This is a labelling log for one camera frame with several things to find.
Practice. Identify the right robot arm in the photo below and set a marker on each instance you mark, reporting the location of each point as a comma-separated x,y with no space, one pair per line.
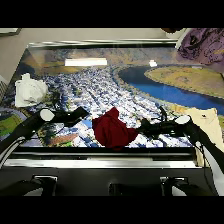
200,136

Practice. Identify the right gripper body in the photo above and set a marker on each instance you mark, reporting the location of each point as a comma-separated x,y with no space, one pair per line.
146,128

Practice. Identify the red garment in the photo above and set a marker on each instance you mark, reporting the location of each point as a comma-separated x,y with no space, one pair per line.
111,131

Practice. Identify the purple patterned garment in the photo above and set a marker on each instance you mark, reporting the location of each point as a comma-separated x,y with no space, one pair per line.
203,45

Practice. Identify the beige garment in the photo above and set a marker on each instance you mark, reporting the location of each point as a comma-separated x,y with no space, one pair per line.
208,125

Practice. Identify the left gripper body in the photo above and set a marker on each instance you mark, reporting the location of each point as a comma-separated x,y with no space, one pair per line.
76,115

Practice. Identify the silver frame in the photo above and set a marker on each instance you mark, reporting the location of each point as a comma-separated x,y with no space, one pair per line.
100,162

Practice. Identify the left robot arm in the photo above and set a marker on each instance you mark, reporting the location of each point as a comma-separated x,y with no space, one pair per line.
23,128

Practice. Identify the white garment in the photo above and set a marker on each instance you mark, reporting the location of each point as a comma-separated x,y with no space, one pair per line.
30,91

